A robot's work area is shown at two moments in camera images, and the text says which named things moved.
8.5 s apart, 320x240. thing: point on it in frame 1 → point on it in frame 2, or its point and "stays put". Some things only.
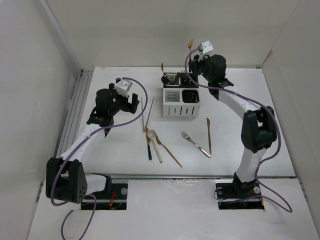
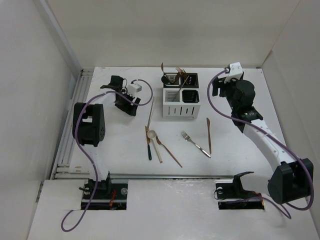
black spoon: (164, 80) stays put
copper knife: (208, 126) stays put
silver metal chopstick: (142, 114) → (178, 92)
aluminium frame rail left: (76, 108) stays put
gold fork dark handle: (189, 46) → (179, 70)
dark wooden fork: (184, 77) stays put
